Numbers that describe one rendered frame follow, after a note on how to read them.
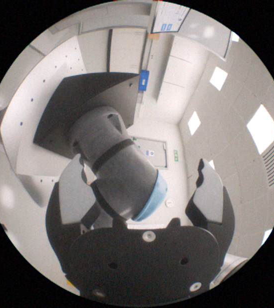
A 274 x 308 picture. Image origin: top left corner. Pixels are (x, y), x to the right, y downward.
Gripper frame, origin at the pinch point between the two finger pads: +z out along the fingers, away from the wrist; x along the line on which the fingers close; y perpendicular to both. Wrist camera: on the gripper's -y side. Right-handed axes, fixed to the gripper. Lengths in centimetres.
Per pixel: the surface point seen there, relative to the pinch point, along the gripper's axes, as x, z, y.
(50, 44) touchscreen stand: -86, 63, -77
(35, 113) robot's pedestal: -21.2, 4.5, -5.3
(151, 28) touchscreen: 6, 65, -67
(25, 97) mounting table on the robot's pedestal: -20.8, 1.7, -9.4
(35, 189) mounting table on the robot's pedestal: -22.8, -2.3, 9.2
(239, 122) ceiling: 185, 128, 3
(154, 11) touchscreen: 6, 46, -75
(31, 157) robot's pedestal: -22.0, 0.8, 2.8
